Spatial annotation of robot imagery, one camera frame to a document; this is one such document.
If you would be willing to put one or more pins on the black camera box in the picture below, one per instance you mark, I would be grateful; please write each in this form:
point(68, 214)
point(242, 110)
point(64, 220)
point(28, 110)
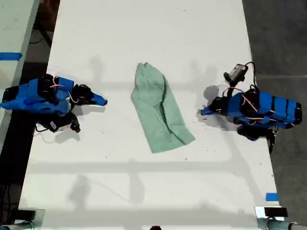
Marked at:
point(236, 73)

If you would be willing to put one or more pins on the white side table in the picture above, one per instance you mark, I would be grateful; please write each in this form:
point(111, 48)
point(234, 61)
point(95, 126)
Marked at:
point(12, 36)

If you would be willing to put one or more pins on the pale green T-shirt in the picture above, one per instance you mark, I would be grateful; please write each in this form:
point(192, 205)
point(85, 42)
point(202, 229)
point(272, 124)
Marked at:
point(158, 107)

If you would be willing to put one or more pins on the long blue tape strip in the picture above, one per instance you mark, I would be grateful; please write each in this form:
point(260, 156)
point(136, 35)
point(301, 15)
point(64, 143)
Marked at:
point(10, 56)

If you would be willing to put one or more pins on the short black camera stalk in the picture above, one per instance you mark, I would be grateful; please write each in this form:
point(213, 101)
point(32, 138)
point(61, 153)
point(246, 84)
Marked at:
point(230, 88)

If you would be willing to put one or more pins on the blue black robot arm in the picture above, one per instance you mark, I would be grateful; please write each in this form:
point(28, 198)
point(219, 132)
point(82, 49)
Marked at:
point(268, 107)
point(36, 100)

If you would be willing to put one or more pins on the small black box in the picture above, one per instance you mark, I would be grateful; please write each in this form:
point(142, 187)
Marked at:
point(26, 214)
point(275, 212)

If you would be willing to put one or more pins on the gripper finger blue taped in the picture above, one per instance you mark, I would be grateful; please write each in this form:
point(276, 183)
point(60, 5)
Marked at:
point(90, 92)
point(208, 113)
point(96, 102)
point(207, 108)

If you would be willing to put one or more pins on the short blue tape strip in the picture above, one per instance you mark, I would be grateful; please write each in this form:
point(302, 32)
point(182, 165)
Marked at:
point(272, 197)

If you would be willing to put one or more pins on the silver metal clamp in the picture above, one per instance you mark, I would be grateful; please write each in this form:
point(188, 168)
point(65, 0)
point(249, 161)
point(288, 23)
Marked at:
point(16, 226)
point(280, 224)

